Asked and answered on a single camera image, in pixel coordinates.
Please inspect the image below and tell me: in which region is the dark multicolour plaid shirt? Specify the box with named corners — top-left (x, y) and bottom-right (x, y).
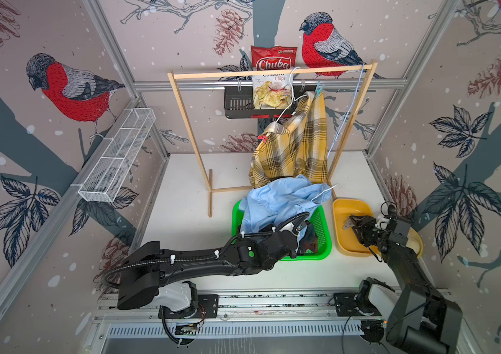
top-left (297, 224), bottom-right (318, 256)

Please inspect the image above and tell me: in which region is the red clothespin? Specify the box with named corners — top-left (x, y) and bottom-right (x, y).
top-left (257, 135), bottom-right (268, 144)

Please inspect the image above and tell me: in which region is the black wall bracket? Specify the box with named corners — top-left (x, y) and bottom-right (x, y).
top-left (223, 85), bottom-right (318, 120)

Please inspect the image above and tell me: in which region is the white hanger of yellow shirt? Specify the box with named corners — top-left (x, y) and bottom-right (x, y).
top-left (276, 66), bottom-right (303, 123)

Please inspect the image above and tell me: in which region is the white clothespin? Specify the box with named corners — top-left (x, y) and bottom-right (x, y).
top-left (343, 218), bottom-right (354, 230)

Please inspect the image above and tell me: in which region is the yellow plaid shirt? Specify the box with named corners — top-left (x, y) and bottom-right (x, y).
top-left (249, 91), bottom-right (328, 188)

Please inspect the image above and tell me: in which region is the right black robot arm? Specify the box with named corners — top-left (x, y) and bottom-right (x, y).
top-left (349, 215), bottom-right (463, 353)

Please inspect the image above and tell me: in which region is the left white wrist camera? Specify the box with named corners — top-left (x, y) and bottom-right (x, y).
top-left (281, 221), bottom-right (307, 237)

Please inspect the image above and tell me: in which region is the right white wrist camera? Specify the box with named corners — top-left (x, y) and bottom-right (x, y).
top-left (375, 214), bottom-right (398, 232)

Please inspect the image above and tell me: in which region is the yellow round bowl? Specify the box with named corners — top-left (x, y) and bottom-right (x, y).
top-left (406, 228), bottom-right (424, 258)

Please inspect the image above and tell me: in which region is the yellow plastic tray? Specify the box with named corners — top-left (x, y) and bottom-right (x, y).
top-left (333, 199), bottom-right (380, 258)

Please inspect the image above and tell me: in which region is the teal clothespin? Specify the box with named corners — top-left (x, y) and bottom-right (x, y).
top-left (315, 82), bottom-right (325, 99)

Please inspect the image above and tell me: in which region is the green plastic mesh basket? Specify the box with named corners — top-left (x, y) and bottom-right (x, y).
top-left (231, 201), bottom-right (333, 261)

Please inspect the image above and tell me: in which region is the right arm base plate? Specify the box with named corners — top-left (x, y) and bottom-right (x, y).
top-left (333, 291), bottom-right (365, 317)

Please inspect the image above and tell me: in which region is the white wire mesh basket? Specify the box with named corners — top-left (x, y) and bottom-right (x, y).
top-left (78, 108), bottom-right (155, 203)

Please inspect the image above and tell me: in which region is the red Chuba chips bag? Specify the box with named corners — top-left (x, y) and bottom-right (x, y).
top-left (250, 45), bottom-right (299, 110)

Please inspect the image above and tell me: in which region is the wooden clothes rack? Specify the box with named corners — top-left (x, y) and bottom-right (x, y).
top-left (167, 60), bottom-right (379, 218)

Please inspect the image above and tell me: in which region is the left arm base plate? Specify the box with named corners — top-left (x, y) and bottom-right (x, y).
top-left (158, 294), bottom-right (219, 319)

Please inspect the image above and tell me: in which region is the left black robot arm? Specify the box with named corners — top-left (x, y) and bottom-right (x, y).
top-left (101, 212), bottom-right (315, 311)

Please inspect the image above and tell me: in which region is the light blue shirt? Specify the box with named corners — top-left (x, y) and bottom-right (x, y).
top-left (240, 175), bottom-right (332, 234)

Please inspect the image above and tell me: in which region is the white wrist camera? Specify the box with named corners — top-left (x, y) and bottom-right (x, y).
top-left (281, 221), bottom-right (307, 237)
top-left (375, 214), bottom-right (398, 232)

